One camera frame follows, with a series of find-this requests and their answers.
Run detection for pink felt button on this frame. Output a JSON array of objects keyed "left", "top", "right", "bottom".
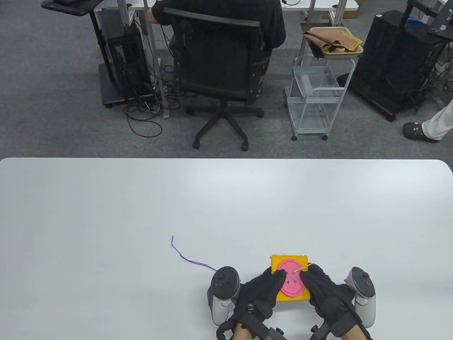
[{"left": 277, "top": 260, "right": 306, "bottom": 296}]

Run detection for black equipment rack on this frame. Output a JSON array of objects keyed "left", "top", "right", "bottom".
[{"left": 405, "top": 0, "right": 453, "bottom": 39}]

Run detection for brown cloth pieces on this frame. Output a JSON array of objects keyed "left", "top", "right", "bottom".
[{"left": 303, "top": 29, "right": 363, "bottom": 52}]

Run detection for person's right hand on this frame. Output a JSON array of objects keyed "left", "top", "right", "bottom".
[{"left": 300, "top": 264, "right": 359, "bottom": 338}]

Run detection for brown cardboard box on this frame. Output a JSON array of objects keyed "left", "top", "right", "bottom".
[{"left": 322, "top": 0, "right": 363, "bottom": 20}]

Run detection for person's right forearm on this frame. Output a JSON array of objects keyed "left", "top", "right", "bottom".
[{"left": 342, "top": 326, "right": 369, "bottom": 340}]

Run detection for purple thread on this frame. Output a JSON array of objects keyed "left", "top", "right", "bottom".
[{"left": 172, "top": 236, "right": 218, "bottom": 272}]

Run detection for beige plastic tray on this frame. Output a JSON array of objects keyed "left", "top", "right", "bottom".
[{"left": 310, "top": 25, "right": 364, "bottom": 59}]

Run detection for black computer tower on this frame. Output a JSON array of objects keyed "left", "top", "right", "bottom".
[{"left": 105, "top": 25, "right": 152, "bottom": 96}]

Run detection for white desk with metal legs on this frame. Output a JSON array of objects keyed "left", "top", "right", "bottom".
[{"left": 94, "top": 0, "right": 360, "bottom": 119}]

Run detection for dark brown small table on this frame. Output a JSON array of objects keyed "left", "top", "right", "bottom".
[{"left": 299, "top": 22, "right": 335, "bottom": 58}]

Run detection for white wire trolley cart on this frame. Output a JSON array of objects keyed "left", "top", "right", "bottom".
[{"left": 285, "top": 55, "right": 356, "bottom": 141}]

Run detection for person's left hand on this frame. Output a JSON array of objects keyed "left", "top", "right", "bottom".
[{"left": 232, "top": 267, "right": 287, "bottom": 323}]

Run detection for person's left forearm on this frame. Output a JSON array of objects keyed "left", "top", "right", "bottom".
[{"left": 232, "top": 321, "right": 256, "bottom": 340}]

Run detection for black equipment cabinet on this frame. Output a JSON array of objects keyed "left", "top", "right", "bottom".
[{"left": 336, "top": 10, "right": 448, "bottom": 122}]

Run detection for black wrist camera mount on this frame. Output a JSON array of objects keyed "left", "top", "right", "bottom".
[
  {"left": 244, "top": 312, "right": 287, "bottom": 340},
  {"left": 310, "top": 324, "right": 334, "bottom": 340}
]

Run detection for black mesh office chair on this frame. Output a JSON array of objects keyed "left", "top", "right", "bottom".
[{"left": 163, "top": 7, "right": 273, "bottom": 152}]

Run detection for tangled black cables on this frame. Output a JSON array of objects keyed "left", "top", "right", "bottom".
[
  {"left": 421, "top": 46, "right": 453, "bottom": 112},
  {"left": 123, "top": 64, "right": 181, "bottom": 138}
]

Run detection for yellow felt square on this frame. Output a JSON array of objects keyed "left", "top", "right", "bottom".
[{"left": 271, "top": 254, "right": 311, "bottom": 302}]

